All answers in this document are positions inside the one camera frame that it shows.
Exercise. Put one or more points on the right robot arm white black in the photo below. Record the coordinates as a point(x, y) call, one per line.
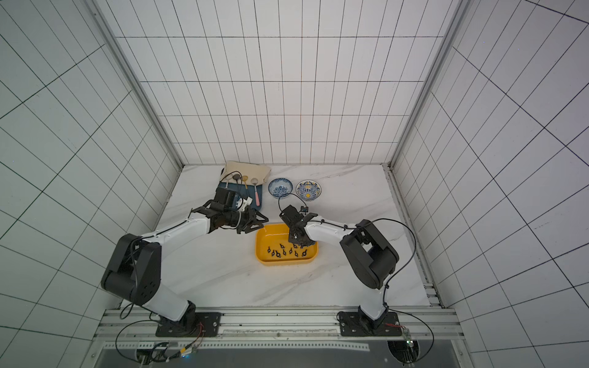
point(370, 255)

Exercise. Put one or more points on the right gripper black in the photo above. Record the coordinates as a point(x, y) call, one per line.
point(297, 225)

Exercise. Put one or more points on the aluminium mounting rail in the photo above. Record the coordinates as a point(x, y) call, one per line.
point(226, 328)

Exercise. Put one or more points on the pink handled spoon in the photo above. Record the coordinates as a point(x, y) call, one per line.
point(255, 182)

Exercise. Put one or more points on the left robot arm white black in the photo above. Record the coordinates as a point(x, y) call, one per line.
point(134, 270)

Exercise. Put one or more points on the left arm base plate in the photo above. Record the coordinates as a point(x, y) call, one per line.
point(191, 325)

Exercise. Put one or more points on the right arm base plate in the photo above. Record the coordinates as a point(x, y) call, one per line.
point(370, 324)

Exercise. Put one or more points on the yellow blue patterned bowl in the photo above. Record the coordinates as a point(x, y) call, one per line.
point(308, 190)

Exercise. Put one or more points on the beige folded cloth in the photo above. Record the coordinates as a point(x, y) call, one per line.
point(261, 172)

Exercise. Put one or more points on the yellow plastic storage tray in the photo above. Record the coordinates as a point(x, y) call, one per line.
point(274, 248)

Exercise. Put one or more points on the dark blue rectangular tray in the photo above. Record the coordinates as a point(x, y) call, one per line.
point(242, 194)

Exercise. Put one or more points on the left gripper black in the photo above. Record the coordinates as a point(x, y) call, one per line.
point(250, 221)

